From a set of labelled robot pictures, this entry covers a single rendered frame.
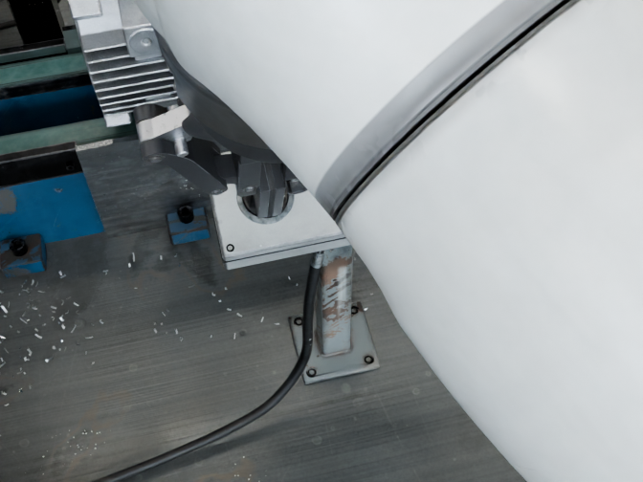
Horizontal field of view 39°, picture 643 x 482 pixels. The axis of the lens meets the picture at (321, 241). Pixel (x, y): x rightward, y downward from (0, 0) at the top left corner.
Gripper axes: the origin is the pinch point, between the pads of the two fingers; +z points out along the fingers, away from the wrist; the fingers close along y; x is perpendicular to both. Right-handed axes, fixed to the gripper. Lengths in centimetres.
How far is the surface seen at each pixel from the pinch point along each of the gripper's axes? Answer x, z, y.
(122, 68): -14.4, 13.7, 7.9
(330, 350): 9.4, 27.3, -4.5
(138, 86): -13.7, 16.3, 7.2
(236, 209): 0.5, 4.0, 1.9
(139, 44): -15.0, 11.2, 6.3
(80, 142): -13.3, 25.8, 13.5
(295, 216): 1.7, 4.0, -1.7
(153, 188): -8.9, 29.9, 8.2
